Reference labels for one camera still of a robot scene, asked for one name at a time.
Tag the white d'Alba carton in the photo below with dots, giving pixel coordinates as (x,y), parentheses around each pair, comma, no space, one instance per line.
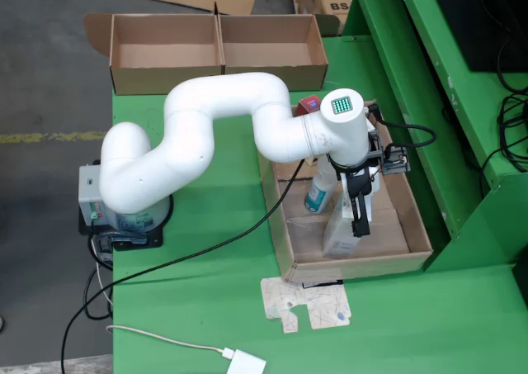
(338,238)

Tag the black monitor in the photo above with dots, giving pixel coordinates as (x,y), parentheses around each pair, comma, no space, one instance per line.
(474,19)

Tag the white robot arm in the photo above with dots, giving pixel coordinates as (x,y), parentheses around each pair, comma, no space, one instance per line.
(231,97)

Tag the shallow cardboard tray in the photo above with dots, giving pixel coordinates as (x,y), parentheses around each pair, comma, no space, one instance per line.
(387,242)

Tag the divided cardboard box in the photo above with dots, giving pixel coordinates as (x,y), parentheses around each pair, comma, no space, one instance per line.
(268,48)

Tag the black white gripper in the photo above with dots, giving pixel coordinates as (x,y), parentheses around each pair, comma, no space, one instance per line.
(358,182)

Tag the red small carton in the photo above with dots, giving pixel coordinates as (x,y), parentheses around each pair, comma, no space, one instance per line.
(308,104)

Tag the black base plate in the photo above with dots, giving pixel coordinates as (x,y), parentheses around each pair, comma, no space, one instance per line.
(153,240)

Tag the white power adapter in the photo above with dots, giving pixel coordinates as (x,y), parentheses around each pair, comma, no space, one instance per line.
(245,363)

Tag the flattened patterned carton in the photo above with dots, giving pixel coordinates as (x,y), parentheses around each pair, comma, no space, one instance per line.
(321,304)

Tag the grey base control box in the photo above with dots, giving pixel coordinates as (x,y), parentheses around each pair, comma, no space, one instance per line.
(88,192)

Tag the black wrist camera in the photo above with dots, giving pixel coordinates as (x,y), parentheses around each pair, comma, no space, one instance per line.
(396,161)

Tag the green metal shelf frame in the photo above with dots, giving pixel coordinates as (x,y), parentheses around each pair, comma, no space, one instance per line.
(412,81)

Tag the white bottle teal label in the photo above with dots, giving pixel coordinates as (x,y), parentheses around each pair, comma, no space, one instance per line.
(315,196)

